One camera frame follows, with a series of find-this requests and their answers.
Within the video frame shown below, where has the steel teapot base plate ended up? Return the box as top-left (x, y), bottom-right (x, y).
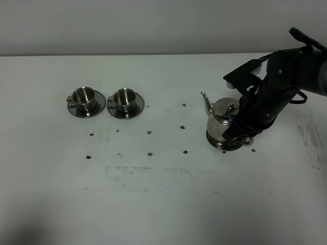
top-left (208, 138), bottom-right (243, 151)

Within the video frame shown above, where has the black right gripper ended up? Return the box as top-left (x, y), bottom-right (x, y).
top-left (222, 79), bottom-right (298, 141)

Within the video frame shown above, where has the left steel teacup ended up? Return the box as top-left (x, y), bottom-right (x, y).
top-left (66, 86), bottom-right (96, 111)

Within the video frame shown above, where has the left steel saucer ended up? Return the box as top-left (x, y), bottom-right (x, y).
top-left (67, 91), bottom-right (107, 118)

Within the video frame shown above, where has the stainless steel teapot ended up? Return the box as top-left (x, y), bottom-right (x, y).
top-left (201, 92), bottom-right (253, 145)

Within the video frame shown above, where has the steel teacup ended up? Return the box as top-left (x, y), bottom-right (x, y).
top-left (66, 86), bottom-right (96, 111)
top-left (107, 88), bottom-right (136, 112)

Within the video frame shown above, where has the steel saucer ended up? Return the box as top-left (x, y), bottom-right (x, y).
top-left (67, 91), bottom-right (107, 118)
top-left (107, 93), bottom-right (145, 120)

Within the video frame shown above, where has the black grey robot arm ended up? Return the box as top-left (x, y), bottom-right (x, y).
top-left (223, 47), bottom-right (326, 141)

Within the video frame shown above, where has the right steel teacup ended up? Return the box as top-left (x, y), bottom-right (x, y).
top-left (107, 88), bottom-right (136, 112)

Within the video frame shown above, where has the right steel saucer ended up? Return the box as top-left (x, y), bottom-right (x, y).
top-left (107, 93), bottom-right (145, 120)

